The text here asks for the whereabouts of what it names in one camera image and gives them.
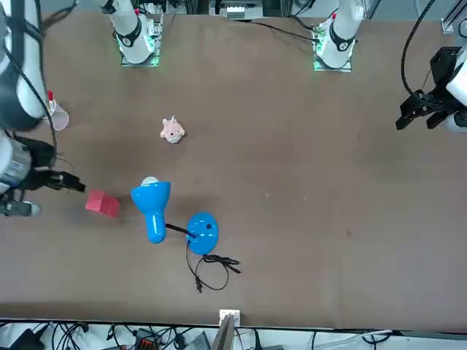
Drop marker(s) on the aluminium frame rail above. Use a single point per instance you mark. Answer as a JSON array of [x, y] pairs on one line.
[[452, 18]]

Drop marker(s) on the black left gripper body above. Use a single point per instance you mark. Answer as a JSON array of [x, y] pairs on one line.
[[447, 65]]

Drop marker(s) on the pink plush toy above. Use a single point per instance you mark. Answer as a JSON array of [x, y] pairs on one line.
[[172, 132]]

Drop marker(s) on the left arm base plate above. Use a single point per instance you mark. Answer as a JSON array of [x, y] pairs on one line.
[[321, 68]]

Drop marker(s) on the clear plastic cup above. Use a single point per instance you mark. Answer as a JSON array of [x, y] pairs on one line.
[[60, 118]]

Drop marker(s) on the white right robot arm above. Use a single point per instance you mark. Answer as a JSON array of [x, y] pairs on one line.
[[131, 33]]

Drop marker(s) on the red marker pen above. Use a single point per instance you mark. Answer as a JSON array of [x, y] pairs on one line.
[[50, 98]]

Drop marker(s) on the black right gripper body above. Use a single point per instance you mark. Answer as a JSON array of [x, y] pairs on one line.
[[40, 156]]

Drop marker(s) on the aluminium camera post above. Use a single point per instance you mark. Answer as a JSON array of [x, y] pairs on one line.
[[226, 328]]

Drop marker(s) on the red foam cube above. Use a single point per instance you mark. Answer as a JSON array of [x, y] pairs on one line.
[[115, 211], [96, 198]]

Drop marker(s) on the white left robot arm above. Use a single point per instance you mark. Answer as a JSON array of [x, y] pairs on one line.
[[343, 33]]

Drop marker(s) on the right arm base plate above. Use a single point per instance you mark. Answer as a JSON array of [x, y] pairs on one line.
[[126, 64]]

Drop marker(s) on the blue desk lamp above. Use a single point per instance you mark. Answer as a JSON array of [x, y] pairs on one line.
[[153, 204]]

